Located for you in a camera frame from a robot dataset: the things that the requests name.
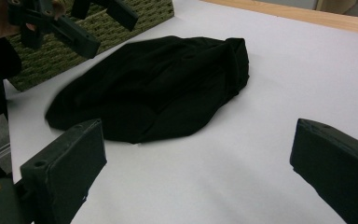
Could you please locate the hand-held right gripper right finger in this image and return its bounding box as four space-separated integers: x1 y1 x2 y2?
289 118 358 224

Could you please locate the white table mat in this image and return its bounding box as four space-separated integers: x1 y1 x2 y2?
4 0 358 224

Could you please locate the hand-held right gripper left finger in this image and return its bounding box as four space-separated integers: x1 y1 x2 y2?
20 119 107 224

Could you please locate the black cloth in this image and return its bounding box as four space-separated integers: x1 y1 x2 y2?
45 35 250 145

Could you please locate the green woven basket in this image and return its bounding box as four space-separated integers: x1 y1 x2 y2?
7 0 175 92

